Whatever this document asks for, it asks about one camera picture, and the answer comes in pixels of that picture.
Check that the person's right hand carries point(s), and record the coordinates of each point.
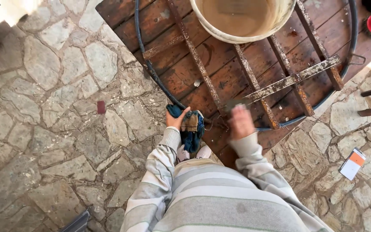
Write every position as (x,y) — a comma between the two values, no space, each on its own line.
(242,124)

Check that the person's left hand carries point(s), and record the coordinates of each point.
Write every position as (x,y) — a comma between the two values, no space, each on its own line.
(173,121)

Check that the person's right fingers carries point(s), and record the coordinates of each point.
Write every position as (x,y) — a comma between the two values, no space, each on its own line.
(238,112)

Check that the grey sanding pad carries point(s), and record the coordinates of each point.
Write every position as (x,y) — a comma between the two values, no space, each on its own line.
(237,103)

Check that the blue stained cloth rag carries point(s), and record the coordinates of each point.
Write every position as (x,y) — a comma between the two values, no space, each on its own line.
(190,132)

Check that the round rusty metal grill grate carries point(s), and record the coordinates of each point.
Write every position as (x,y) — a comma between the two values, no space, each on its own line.
(253,82)

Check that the small white pebble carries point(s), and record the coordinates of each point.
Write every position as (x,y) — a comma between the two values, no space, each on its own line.
(197,83)

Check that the person's white shoe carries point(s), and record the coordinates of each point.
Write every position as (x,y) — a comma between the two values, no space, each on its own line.
(204,152)
(183,154)

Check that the person's grey striped sweater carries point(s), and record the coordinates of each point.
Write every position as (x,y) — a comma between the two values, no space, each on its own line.
(217,199)

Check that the white bucket of murky water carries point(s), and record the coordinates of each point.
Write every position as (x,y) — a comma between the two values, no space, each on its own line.
(243,19)

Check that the white and orange card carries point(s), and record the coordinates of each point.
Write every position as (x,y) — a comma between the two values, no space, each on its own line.
(351,164)

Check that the small dark red scrap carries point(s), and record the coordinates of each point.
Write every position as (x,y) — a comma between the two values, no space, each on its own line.
(101,107)

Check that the dark grey metal tool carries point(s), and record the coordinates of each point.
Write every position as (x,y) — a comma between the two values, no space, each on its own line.
(76,223)

